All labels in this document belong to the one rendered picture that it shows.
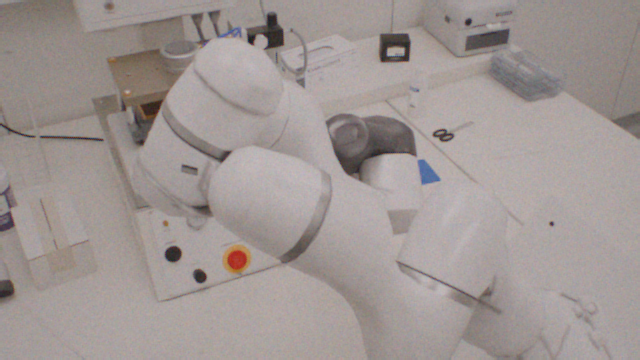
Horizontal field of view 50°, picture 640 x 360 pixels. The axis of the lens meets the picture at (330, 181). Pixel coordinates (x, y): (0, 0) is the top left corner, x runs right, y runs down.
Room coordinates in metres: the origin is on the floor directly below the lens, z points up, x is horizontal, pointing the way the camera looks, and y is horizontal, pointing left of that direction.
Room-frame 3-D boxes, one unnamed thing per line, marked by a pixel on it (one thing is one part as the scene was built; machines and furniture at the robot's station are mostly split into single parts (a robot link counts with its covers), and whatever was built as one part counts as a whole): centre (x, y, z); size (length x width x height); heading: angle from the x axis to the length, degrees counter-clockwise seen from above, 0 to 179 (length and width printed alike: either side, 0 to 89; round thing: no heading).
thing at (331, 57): (1.78, 0.04, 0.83); 0.23 x 0.12 x 0.07; 127
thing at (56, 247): (1.06, 0.58, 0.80); 0.19 x 0.13 x 0.09; 27
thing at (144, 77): (1.28, 0.30, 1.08); 0.31 x 0.24 x 0.13; 115
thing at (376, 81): (1.87, -0.16, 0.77); 0.84 x 0.30 x 0.04; 117
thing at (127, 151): (1.12, 0.40, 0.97); 0.25 x 0.05 x 0.07; 25
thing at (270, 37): (1.45, 0.15, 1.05); 0.15 x 0.05 x 0.15; 115
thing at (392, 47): (1.88, -0.19, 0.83); 0.09 x 0.06 x 0.07; 93
